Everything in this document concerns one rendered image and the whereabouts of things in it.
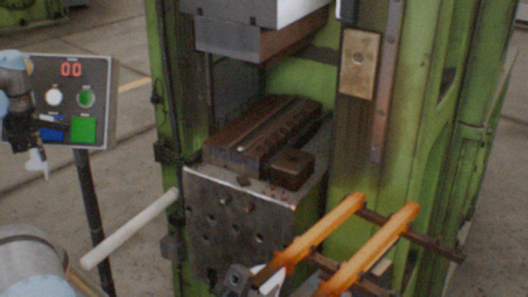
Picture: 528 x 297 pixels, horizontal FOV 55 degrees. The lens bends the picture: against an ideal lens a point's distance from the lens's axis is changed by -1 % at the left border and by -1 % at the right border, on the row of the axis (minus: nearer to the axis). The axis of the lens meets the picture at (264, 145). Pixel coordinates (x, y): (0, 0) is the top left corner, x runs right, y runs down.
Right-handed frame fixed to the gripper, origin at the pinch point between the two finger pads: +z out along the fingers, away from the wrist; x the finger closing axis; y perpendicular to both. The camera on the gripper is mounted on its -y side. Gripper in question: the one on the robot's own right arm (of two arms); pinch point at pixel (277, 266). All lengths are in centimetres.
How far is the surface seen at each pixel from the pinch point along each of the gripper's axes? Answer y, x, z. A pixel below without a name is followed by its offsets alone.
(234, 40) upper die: -32, -39, 30
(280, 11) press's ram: -40, -27, 33
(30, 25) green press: 94, -498, 193
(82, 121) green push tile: -3, -81, 7
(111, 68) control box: -16, -80, 20
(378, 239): -0.9, 11.9, 20.1
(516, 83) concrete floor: 100, -46, 394
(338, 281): -0.9, 12.2, 3.9
